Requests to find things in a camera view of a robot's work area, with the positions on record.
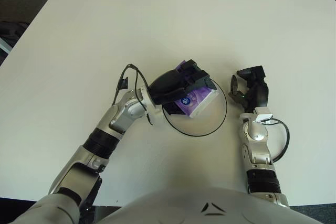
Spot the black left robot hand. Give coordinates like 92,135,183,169
148,58,217,116

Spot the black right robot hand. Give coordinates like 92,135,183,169
228,65,269,114

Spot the purple tissue paper pack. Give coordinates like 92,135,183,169
173,60,219,119

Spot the white plate with black rim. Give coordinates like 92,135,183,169
162,78,228,138

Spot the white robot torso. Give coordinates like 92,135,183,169
98,186,336,224

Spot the light grey panel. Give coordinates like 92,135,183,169
0,39,13,57

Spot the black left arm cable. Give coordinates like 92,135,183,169
111,63,154,126

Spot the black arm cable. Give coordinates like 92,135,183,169
262,118,290,162
111,63,154,126

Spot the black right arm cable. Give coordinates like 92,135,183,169
262,118,290,162

